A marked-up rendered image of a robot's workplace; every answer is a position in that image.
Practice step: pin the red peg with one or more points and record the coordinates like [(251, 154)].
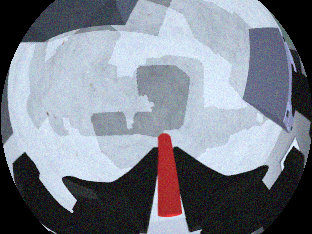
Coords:
[(168, 195)]

